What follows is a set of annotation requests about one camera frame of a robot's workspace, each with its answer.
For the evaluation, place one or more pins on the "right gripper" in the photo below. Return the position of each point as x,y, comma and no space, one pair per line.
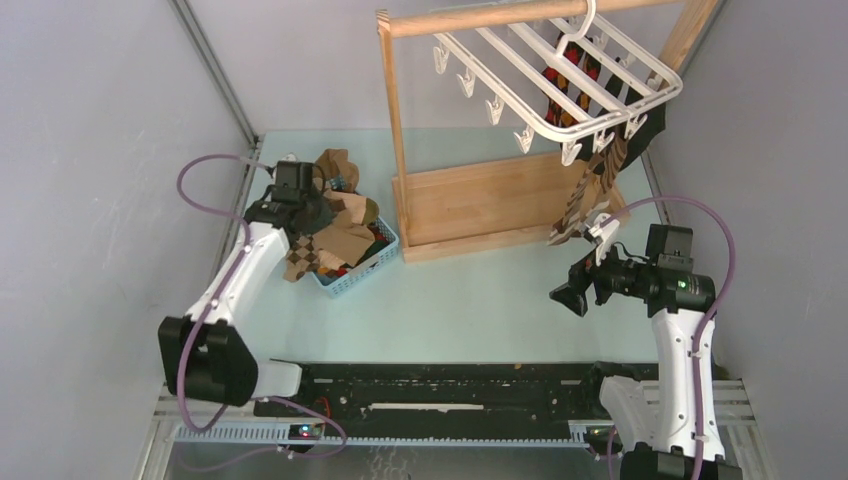
573,293

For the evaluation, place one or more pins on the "blue plastic basket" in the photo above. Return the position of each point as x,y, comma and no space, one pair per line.
355,243

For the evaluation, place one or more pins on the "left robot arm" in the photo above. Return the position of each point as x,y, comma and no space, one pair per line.
204,353

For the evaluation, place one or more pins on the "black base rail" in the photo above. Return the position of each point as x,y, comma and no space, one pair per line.
477,402

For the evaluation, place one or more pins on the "black sock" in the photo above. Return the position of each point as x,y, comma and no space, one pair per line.
654,125

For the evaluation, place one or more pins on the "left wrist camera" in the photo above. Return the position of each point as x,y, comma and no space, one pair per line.
287,159

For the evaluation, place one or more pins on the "wooden hanger rack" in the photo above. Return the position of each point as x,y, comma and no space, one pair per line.
516,197

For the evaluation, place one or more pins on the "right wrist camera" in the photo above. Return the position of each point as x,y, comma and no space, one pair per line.
601,230

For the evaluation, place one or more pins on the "brown argyle sock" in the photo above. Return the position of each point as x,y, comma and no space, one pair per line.
303,258

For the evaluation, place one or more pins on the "brown striped sock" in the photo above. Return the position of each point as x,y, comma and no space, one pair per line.
600,186
567,226

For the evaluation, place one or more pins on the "white plastic clip hanger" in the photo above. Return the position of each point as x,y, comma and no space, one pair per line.
603,83

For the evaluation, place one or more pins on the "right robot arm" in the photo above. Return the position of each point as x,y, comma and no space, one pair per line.
680,439

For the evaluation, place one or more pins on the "red yellow argyle sock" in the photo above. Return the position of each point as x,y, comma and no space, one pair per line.
556,113

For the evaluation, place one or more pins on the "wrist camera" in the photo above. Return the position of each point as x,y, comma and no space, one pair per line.
287,159
601,230

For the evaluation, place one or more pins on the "plain brown sock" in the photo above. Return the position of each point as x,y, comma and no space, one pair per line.
340,172

